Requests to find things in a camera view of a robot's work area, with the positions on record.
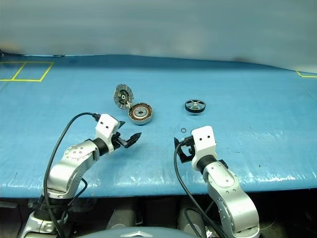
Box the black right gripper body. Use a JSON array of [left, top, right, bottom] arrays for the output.
[[179, 135, 197, 161]]

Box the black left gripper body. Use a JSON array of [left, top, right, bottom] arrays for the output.
[[112, 132, 130, 150]]

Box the motor stator with copper windings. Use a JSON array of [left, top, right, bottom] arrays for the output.
[[128, 103, 153, 125]]

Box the black spoked motor rotor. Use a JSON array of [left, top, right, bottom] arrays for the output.
[[184, 99, 206, 114]]

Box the grey rounded shape under table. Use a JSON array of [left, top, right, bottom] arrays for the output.
[[106, 208, 136, 231], [178, 207, 206, 236]]

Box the blue plastic table cover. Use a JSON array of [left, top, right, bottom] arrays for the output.
[[0, 54, 317, 199]]

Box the grey robot torso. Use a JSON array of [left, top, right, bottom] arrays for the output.
[[81, 229, 196, 238]]

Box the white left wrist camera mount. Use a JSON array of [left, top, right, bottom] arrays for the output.
[[95, 113, 119, 153]]

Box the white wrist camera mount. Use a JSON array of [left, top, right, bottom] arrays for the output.
[[95, 113, 119, 153], [190, 125, 218, 171]]

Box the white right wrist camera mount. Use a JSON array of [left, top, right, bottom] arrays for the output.
[[190, 125, 218, 171]]

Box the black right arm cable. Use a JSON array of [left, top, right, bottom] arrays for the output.
[[173, 143, 223, 238]]

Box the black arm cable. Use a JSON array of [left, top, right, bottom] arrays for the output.
[[173, 143, 223, 238], [43, 113, 101, 238]]

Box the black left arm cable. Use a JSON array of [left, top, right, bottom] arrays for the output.
[[43, 113, 101, 238]]

